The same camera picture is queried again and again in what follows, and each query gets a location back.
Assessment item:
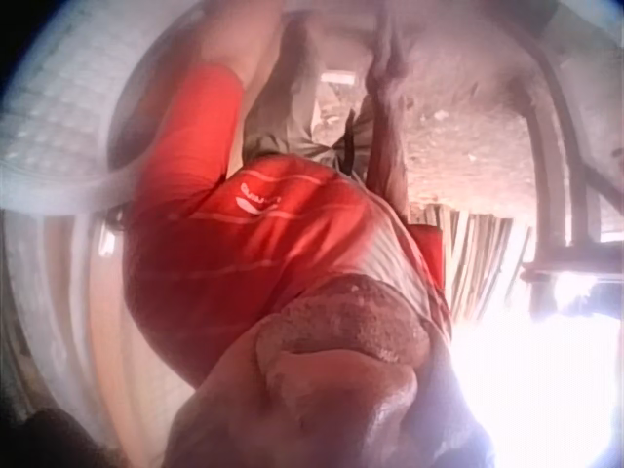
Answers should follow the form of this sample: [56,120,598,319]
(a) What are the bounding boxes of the person's right hand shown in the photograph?
[366,4,415,106]

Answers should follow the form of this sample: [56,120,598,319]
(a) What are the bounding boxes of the person's legs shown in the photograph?
[242,19,377,173]

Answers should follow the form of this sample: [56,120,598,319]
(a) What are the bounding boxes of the bundle of pale sticks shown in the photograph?
[438,202,537,321]

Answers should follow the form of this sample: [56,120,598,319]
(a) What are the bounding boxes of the white round tub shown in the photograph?
[0,0,293,219]

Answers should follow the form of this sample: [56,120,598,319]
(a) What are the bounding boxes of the white gridded panel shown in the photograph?
[0,28,152,173]

